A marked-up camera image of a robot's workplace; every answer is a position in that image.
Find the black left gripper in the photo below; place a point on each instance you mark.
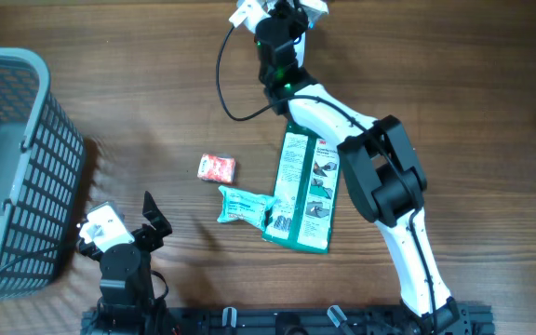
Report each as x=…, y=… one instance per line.
x=152, y=239

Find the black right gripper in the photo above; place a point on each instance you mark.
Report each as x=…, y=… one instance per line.
x=293, y=16

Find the red white small packet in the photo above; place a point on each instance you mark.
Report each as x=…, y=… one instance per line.
x=216, y=168

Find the teal tissue packet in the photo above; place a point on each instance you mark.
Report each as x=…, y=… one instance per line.
x=239, y=205

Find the green 3M wipes packet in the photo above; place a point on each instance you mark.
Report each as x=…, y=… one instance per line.
x=306, y=188

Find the white paper packet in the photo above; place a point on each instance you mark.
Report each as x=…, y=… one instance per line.
x=314, y=9

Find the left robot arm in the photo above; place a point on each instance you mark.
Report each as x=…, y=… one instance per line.
x=128, y=304

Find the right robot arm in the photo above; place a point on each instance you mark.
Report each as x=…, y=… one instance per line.
x=383, y=174

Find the white barcode scanner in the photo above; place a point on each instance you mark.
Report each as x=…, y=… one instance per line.
x=299, y=48

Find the grey plastic shopping basket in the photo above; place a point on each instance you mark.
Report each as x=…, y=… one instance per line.
x=42, y=155

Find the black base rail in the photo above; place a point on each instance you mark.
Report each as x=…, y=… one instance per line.
x=375, y=320

